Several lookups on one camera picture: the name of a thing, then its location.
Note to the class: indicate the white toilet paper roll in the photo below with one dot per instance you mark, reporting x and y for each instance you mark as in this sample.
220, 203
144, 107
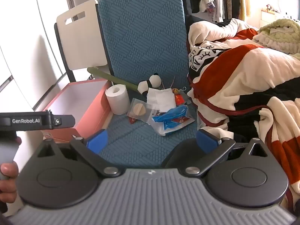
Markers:
117, 100

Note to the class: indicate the blue textured mattress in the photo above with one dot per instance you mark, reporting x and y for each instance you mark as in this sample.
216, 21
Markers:
140, 39

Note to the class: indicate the green plush stick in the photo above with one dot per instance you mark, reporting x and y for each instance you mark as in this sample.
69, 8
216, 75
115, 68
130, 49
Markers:
110, 77

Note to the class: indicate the pink cardboard box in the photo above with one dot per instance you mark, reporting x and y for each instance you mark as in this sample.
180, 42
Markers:
93, 107

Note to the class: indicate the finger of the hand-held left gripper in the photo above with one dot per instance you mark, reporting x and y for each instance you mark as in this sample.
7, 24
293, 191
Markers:
66, 121

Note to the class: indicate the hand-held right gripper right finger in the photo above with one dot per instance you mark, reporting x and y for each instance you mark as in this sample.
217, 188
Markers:
206, 141

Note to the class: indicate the clear powder puff packet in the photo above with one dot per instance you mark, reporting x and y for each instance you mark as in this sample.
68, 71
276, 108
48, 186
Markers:
138, 109

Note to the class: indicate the white dresser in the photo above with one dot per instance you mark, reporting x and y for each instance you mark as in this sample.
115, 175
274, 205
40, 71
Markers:
269, 16

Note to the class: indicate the person's left hand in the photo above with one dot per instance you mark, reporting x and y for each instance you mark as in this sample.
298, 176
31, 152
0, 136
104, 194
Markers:
8, 172

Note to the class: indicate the white gauze packet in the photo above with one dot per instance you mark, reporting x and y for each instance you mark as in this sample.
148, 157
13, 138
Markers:
161, 98

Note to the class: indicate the pale green fluffy blanket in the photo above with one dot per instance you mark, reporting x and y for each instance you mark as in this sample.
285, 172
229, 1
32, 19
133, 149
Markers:
276, 37

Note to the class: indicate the red white black fleece blanket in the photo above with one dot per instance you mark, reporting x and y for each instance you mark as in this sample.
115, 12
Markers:
246, 75

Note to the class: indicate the white wardrobe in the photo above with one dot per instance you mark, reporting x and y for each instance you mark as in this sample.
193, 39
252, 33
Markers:
23, 28

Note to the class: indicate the panda plush toy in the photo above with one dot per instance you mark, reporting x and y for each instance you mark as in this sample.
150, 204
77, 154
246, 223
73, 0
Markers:
152, 82

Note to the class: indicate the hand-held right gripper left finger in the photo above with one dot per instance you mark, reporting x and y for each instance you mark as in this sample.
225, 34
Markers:
97, 141

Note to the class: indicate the small red orange packet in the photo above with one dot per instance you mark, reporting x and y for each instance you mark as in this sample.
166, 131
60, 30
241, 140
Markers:
179, 99

